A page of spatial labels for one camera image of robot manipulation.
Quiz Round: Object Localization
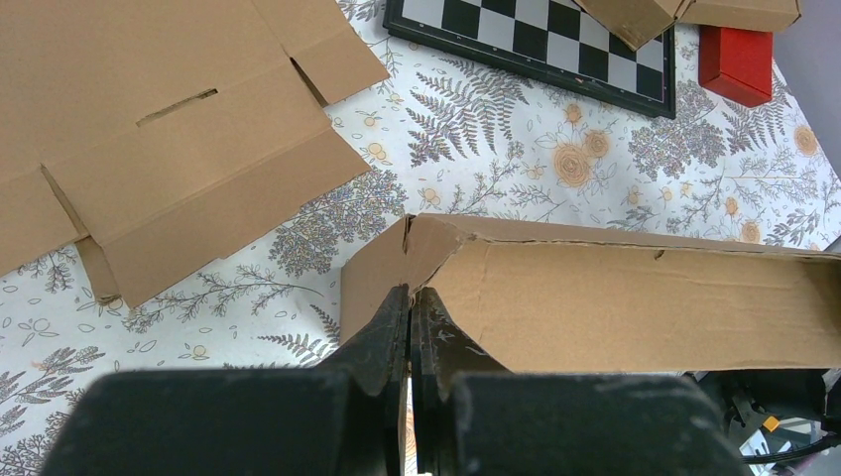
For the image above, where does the black white checkerboard panel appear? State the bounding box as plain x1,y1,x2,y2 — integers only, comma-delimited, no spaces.
383,0,676,119

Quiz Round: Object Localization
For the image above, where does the cardboard box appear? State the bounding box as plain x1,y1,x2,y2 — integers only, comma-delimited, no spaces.
340,213,840,373
575,0,689,51
677,0,801,33

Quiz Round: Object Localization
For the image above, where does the folded cardboard box on checkerboard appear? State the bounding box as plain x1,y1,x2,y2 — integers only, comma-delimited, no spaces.
575,0,689,51

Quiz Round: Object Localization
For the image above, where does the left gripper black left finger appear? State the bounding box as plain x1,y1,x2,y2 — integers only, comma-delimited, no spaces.
42,286,410,475

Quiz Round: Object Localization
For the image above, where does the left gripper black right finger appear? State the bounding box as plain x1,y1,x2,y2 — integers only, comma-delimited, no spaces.
411,288,747,475

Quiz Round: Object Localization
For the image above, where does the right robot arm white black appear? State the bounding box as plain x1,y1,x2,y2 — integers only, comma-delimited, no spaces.
696,369,840,466

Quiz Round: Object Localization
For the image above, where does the folded cardboard box beside red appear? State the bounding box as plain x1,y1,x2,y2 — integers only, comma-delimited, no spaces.
677,0,801,33

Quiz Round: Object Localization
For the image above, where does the floral patterned table mat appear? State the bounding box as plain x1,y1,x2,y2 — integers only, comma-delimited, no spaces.
1,1,840,475

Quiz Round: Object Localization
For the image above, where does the stack of flat cardboard blanks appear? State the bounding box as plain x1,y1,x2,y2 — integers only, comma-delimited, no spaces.
1,1,388,306

